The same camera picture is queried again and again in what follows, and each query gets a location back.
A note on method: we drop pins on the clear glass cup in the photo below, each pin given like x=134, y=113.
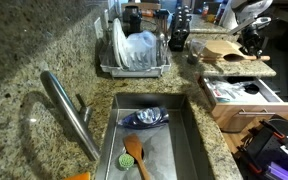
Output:
x=194, y=50

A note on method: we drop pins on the wooden spoon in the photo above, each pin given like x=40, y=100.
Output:
x=234, y=57

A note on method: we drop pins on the white dish rack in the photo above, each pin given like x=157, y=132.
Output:
x=134, y=72

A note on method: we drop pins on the clear plastic bags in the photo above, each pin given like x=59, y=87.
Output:
x=229, y=89

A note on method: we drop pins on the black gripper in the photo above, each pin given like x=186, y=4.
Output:
x=250, y=38

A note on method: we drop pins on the blue plastic container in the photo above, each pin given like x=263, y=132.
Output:
x=144, y=117

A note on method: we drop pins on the stainless steel sink basin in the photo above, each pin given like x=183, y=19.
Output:
x=181, y=140

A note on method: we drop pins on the orange object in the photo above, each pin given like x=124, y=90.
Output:
x=79, y=176

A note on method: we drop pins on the white plate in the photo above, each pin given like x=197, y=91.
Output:
x=117, y=43

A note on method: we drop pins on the black knife block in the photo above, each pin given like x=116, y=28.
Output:
x=179, y=33

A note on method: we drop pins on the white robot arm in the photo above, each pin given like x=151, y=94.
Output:
x=250, y=8

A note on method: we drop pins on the steel sink faucet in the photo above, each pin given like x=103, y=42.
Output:
x=67, y=106

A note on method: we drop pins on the wooden drawer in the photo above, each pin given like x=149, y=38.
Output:
x=250, y=108

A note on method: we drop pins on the green scrub brush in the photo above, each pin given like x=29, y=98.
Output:
x=126, y=162

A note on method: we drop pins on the white paper towel roll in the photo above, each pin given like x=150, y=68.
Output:
x=224, y=16

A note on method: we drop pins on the wooden spatula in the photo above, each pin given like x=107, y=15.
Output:
x=133, y=146

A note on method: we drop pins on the wooden cutting board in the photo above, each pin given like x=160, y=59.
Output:
x=217, y=48

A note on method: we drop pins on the black coffee appliance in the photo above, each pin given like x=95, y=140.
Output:
x=132, y=20

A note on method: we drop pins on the clear plastic container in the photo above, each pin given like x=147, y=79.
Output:
x=140, y=50

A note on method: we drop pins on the black round object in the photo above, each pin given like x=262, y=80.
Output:
x=251, y=88

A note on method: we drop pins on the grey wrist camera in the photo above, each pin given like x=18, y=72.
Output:
x=250, y=24

